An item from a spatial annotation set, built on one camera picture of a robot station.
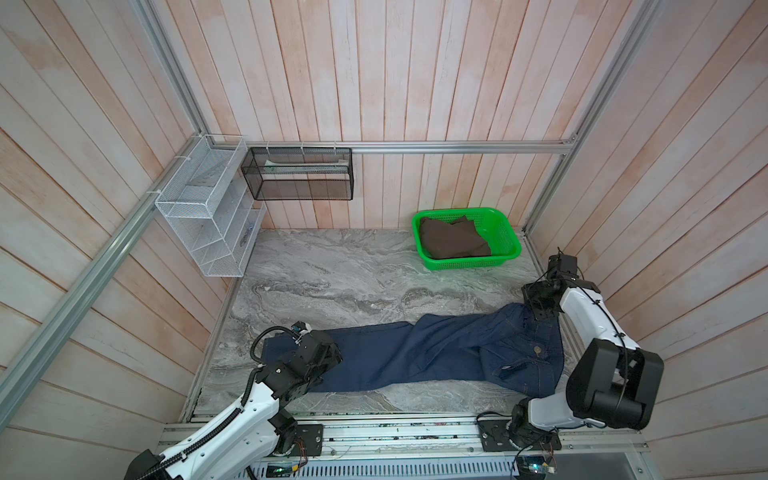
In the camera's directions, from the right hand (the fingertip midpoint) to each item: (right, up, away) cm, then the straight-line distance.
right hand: (524, 295), depth 89 cm
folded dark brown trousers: (-14, +18, +21) cm, 32 cm away
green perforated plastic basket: (+3, +17, +21) cm, 27 cm away
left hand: (-57, -17, -7) cm, 60 cm away
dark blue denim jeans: (-10, -15, -2) cm, 18 cm away
